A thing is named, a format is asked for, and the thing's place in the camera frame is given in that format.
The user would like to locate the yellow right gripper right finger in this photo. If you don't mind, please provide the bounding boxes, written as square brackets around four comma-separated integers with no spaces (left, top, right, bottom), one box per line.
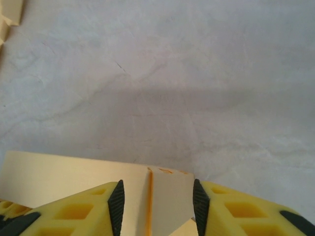
[193,178,315,236]

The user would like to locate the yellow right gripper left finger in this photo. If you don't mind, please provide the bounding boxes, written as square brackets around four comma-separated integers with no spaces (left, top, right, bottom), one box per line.
[0,179,125,236]

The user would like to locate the yellow paper box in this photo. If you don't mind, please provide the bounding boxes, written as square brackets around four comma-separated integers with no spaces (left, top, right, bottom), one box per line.
[0,0,25,47]
[0,150,196,236]

